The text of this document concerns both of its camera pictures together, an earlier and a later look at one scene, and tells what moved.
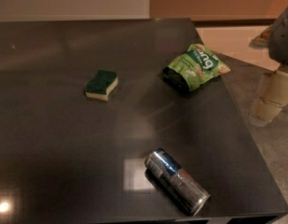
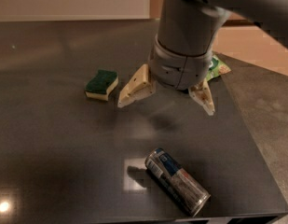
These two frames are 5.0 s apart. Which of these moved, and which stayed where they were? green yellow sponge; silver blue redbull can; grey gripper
Moved: grey gripper
Stayed: silver blue redbull can; green yellow sponge
